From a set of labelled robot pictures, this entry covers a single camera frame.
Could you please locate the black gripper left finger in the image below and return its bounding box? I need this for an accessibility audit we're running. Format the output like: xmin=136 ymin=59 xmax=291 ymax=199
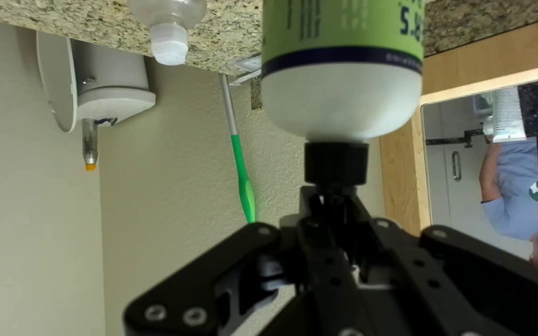
xmin=123 ymin=184 xmax=353 ymax=336

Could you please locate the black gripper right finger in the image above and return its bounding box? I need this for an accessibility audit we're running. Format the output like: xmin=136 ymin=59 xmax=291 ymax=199
xmin=336 ymin=188 xmax=538 ymax=336

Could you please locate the green pump soap bottle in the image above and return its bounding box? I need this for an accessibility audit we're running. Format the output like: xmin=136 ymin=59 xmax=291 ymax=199
xmin=260 ymin=0 xmax=428 ymax=188

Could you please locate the clear plastic water bottle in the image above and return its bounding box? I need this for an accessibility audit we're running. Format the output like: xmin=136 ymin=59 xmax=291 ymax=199
xmin=127 ymin=0 xmax=209 ymax=66

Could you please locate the white toilet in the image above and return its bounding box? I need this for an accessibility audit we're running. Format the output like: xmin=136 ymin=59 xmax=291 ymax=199
xmin=34 ymin=29 xmax=159 ymax=173

